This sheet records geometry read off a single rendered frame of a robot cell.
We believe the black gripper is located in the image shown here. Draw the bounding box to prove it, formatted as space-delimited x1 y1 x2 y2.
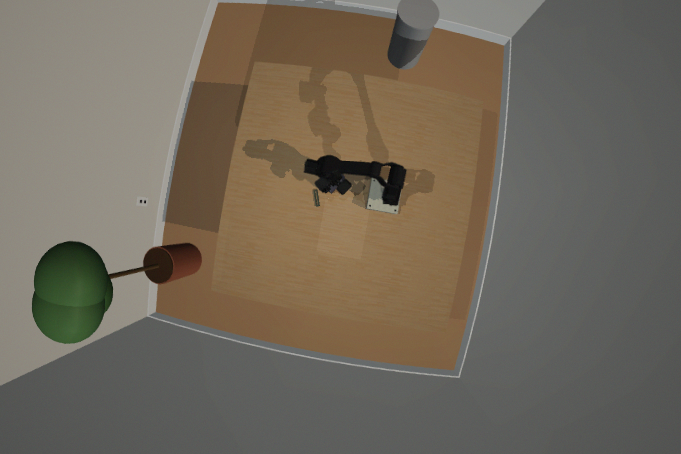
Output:
327 176 352 195

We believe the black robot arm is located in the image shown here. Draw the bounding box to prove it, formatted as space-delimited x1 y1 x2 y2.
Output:
304 155 406 206

